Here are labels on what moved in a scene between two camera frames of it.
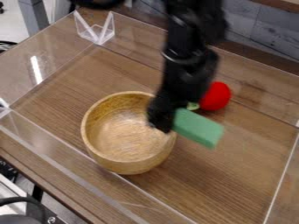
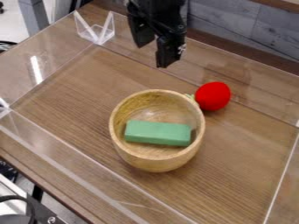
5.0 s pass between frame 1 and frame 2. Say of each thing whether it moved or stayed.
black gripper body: moved
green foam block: moved
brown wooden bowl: moved
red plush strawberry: stayed
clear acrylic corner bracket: stayed
